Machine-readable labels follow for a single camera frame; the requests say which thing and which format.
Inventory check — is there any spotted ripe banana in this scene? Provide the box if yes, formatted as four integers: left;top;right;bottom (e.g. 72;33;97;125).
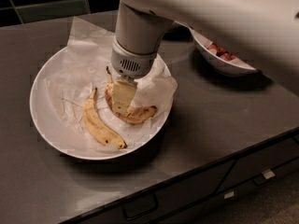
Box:
105;68;157;124

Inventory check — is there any dark drawer front left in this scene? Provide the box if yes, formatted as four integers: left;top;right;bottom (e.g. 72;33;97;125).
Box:
66;159;236;224

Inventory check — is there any dark drawer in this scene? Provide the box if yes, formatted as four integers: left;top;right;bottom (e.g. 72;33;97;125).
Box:
217;137;299;200
66;159;236;224

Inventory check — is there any yellow banana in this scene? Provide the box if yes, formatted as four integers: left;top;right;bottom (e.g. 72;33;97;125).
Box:
82;88;127;149

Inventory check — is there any large white bowl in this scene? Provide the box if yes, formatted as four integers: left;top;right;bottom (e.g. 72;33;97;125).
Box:
29;44;174;161

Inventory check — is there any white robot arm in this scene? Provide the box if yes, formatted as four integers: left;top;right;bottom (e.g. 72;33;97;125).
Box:
111;0;299;95

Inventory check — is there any white bowl with strawberries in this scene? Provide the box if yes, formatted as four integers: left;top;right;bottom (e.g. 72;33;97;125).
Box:
190;29;257;77

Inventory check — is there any pile of red strawberries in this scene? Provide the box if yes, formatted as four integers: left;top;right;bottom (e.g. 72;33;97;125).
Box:
206;43;235;62

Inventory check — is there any white paper liner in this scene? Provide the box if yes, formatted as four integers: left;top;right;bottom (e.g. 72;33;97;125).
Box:
45;18;178;156

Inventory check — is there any dark drawer front right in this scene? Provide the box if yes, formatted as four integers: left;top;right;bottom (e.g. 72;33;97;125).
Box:
217;137;299;200

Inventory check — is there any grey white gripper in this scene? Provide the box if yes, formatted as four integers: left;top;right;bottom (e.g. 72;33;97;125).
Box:
111;36;157;113

